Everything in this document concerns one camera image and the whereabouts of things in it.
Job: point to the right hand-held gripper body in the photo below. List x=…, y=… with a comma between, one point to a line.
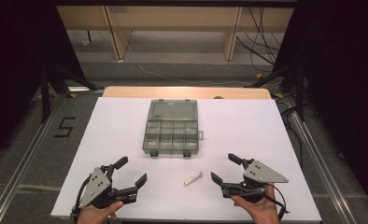
x=260, y=173

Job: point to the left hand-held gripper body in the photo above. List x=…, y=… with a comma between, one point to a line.
x=95, y=186

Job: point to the small white plastic stick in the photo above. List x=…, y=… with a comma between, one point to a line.
x=192, y=179

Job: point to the clear plastic organizer box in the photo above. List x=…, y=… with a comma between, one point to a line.
x=171, y=127

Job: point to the person's left hand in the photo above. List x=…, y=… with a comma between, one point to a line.
x=95, y=214

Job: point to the person's right hand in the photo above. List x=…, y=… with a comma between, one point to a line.
x=261, y=210

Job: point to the white table sheet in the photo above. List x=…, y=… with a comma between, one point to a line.
x=235, y=130

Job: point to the wooden table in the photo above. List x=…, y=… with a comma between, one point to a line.
x=172, y=92

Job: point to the black metal stand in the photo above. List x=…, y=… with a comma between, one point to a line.
x=300, y=93
x=44, y=93

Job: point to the dark curtain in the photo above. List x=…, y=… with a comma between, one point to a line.
x=17, y=62
x=344, y=77

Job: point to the beige wooden desk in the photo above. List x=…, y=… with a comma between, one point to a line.
x=172, y=17

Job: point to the metal floor rail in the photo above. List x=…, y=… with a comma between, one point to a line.
x=26, y=155
x=319, y=161

